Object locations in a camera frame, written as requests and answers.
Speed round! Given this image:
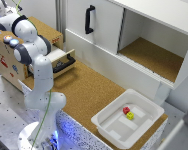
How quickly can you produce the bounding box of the blue button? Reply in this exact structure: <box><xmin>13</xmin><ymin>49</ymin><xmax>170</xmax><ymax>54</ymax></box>
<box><xmin>9</xmin><ymin>38</ymin><xmax>20</xmax><ymax>48</ymax></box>

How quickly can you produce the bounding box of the wooden drawer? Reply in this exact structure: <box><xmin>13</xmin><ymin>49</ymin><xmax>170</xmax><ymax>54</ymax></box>
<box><xmin>47</xmin><ymin>48</ymin><xmax>77</xmax><ymax>80</ymax></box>

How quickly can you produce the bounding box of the pink block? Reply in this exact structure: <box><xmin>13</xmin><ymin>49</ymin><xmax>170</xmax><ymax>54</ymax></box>
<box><xmin>122</xmin><ymin>106</ymin><xmax>131</xmax><ymax>115</ymax></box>

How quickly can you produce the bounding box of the white cabinet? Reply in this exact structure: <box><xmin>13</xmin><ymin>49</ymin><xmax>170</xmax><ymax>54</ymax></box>
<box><xmin>64</xmin><ymin>0</ymin><xmax>188</xmax><ymax>108</ymax></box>

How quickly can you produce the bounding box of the white sliding door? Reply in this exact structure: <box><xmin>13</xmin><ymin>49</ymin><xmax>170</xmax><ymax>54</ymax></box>
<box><xmin>66</xmin><ymin>0</ymin><xmax>125</xmax><ymax>55</ymax></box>

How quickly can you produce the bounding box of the yellow block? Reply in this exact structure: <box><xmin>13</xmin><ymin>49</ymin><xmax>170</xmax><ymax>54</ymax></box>
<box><xmin>125</xmin><ymin>112</ymin><xmax>135</xmax><ymax>121</ymax></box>

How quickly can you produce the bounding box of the white plastic box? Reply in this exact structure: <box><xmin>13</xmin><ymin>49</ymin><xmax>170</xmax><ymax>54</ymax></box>
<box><xmin>90</xmin><ymin>87</ymin><xmax>166</xmax><ymax>150</ymax></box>

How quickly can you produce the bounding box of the wooden drawer box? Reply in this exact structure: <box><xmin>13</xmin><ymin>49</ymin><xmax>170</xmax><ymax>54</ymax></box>
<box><xmin>0</xmin><ymin>16</ymin><xmax>66</xmax><ymax>92</ymax></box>

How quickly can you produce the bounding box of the black drawer handle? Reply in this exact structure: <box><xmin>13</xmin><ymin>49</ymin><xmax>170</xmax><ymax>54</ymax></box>
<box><xmin>52</xmin><ymin>54</ymin><xmax>77</xmax><ymax>74</ymax></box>

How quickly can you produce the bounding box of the black door handle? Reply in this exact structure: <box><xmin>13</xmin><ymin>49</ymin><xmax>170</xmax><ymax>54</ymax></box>
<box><xmin>84</xmin><ymin>4</ymin><xmax>97</xmax><ymax>35</ymax></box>

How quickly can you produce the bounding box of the green cable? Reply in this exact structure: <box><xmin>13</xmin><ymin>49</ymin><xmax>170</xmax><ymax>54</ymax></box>
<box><xmin>13</xmin><ymin>0</ymin><xmax>54</xmax><ymax>150</ymax></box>

